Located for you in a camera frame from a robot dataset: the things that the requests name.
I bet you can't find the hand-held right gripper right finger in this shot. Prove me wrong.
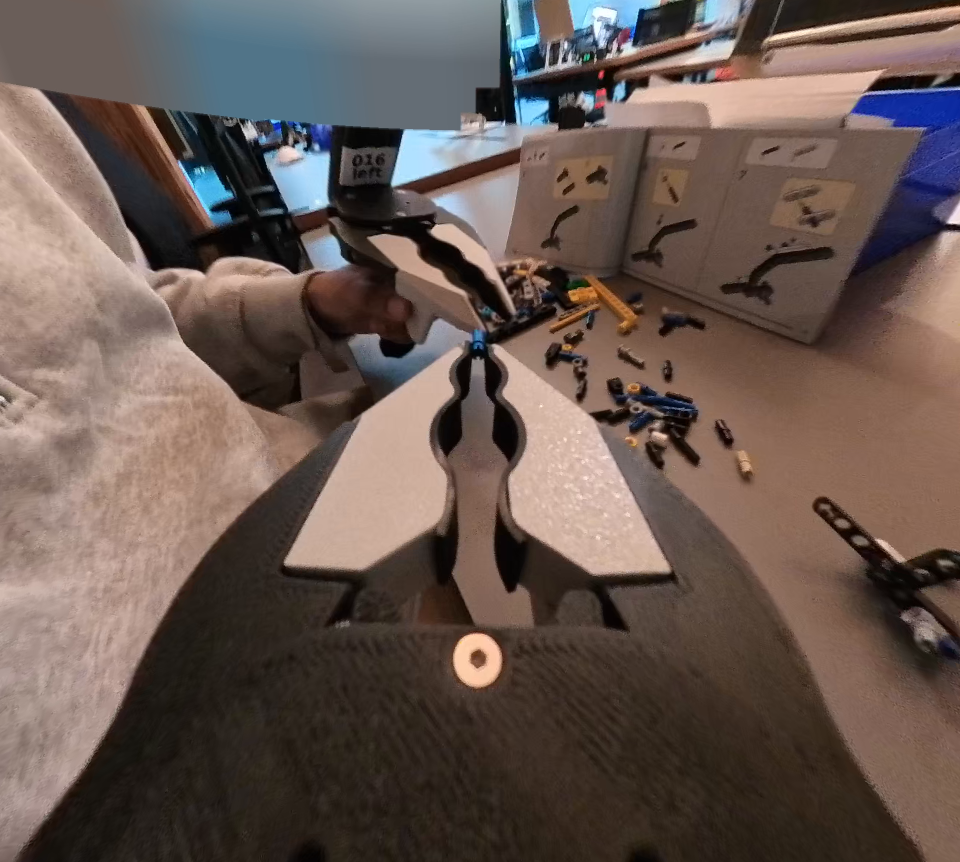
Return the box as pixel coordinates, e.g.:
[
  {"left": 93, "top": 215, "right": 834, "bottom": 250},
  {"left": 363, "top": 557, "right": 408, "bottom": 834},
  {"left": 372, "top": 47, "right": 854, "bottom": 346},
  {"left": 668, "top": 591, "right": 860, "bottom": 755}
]
[{"left": 483, "top": 343, "right": 675, "bottom": 628}]

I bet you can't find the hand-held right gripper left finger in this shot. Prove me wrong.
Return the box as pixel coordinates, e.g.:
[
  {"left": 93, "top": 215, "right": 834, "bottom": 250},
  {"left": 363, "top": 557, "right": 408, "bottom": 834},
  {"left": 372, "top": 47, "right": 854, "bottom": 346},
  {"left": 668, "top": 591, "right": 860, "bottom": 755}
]
[{"left": 282, "top": 343, "right": 474, "bottom": 584}]

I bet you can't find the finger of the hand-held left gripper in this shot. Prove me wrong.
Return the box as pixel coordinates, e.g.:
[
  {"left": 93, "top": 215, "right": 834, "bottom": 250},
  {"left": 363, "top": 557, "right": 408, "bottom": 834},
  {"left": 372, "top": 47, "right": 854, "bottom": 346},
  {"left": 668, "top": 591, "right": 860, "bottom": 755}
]
[
  {"left": 431, "top": 222, "right": 520, "bottom": 322},
  {"left": 366, "top": 233, "right": 496, "bottom": 332}
]

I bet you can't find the person's left forearm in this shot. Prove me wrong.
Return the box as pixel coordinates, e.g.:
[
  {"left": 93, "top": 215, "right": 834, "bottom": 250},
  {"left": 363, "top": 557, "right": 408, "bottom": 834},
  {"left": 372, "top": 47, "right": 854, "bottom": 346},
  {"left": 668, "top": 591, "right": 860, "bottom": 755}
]
[{"left": 150, "top": 256, "right": 361, "bottom": 413}]

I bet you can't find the pile of small lego pins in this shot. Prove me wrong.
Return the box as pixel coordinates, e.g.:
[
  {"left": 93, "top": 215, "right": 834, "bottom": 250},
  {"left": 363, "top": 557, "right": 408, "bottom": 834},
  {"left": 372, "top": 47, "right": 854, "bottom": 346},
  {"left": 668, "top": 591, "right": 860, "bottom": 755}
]
[{"left": 588, "top": 377, "right": 702, "bottom": 469}]

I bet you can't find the pile of lego beams and gears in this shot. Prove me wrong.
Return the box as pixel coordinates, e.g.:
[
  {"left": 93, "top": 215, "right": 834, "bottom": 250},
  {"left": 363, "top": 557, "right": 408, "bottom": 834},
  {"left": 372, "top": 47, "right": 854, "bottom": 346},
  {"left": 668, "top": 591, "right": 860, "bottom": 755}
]
[{"left": 480, "top": 258, "right": 646, "bottom": 346}]

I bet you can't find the lego instruction booklet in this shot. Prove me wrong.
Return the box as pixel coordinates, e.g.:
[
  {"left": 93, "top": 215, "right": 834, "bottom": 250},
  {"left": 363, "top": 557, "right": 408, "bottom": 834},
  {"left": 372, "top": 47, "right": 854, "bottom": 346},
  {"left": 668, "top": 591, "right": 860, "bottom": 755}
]
[{"left": 504, "top": 126, "right": 925, "bottom": 344}]

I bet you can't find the partly built black lego assembly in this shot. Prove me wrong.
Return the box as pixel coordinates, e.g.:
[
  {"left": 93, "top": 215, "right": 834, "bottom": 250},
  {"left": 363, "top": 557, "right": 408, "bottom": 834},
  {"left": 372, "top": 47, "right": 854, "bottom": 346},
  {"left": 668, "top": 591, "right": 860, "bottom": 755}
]
[{"left": 812, "top": 495, "right": 960, "bottom": 657}]

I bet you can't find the person's left hand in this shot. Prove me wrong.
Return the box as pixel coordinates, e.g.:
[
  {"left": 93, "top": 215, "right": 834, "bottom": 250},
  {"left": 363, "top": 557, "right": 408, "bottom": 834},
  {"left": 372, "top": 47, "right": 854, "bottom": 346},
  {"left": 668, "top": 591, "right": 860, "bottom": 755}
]
[{"left": 306, "top": 266, "right": 415, "bottom": 342}]

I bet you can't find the black office chair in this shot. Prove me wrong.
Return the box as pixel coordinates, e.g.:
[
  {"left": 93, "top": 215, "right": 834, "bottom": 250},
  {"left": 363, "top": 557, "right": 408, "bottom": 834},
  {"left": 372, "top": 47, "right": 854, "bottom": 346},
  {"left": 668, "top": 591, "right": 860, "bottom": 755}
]
[{"left": 191, "top": 112, "right": 309, "bottom": 271}]

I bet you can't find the dark partition with wooden edge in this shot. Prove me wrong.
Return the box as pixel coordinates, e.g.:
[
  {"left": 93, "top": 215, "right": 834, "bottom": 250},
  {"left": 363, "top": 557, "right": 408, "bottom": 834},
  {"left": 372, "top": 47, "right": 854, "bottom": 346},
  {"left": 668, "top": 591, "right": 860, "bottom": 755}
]
[{"left": 41, "top": 90, "right": 219, "bottom": 271}]

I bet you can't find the long wooden bench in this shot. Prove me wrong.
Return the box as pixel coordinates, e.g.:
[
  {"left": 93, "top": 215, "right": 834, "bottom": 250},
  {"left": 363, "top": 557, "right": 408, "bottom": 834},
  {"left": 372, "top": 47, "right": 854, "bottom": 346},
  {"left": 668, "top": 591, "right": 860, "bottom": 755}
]
[{"left": 513, "top": 3, "right": 960, "bottom": 83}]

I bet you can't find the black monitor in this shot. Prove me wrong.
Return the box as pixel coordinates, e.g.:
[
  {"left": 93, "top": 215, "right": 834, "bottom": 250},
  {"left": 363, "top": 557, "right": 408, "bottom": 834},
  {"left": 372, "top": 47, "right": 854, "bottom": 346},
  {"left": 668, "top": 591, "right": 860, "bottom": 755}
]
[{"left": 633, "top": 0, "right": 700, "bottom": 46}]

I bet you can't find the white cardboard box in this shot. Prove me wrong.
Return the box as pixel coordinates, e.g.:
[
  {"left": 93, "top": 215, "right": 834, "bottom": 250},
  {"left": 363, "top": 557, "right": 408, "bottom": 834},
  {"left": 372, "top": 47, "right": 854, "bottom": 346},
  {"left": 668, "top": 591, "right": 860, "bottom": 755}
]
[{"left": 621, "top": 69, "right": 890, "bottom": 130}]

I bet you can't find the blue plastic bin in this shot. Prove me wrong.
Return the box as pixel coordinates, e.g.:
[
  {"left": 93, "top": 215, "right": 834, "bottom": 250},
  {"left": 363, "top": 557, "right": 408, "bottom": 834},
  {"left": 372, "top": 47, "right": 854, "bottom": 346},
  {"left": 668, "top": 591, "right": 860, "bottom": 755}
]
[{"left": 846, "top": 86, "right": 960, "bottom": 278}]

